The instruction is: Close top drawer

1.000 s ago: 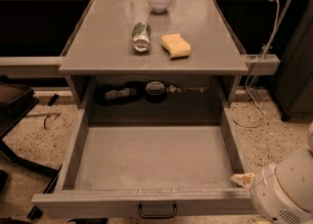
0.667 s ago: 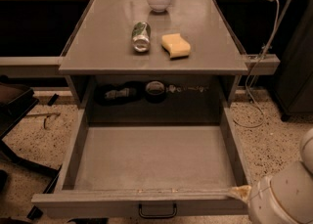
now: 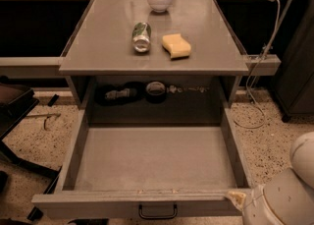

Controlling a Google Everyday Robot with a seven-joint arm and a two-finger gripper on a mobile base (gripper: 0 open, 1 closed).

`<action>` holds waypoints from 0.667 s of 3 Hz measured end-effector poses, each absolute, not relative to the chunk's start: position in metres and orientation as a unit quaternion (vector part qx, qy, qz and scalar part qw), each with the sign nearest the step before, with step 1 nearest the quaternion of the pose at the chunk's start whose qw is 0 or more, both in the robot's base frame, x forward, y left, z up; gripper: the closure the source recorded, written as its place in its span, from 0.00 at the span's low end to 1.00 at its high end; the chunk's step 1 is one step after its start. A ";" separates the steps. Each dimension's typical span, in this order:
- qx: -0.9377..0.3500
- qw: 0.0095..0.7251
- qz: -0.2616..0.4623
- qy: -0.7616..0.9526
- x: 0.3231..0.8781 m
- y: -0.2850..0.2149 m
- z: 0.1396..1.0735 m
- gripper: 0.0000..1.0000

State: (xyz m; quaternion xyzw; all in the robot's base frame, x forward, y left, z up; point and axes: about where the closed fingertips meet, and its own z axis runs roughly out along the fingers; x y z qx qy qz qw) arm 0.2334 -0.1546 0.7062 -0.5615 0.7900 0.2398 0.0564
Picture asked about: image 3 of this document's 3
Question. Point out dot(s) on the grey top drawer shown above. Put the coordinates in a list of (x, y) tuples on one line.
[(109, 172)]

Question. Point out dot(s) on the dark cabinet at right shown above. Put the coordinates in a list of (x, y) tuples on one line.
[(293, 84)]

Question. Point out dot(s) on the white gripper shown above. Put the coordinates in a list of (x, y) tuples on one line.
[(254, 206)]

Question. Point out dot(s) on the yellow sponge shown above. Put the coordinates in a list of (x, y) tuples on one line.
[(176, 45)]

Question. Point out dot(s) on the crushed green soda can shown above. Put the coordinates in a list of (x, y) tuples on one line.
[(141, 37)]

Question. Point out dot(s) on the grey cabinet desk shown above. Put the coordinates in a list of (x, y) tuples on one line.
[(118, 86)]

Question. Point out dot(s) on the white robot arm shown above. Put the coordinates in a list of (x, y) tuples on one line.
[(301, 159)]

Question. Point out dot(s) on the black top drawer handle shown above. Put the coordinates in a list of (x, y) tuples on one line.
[(157, 212)]

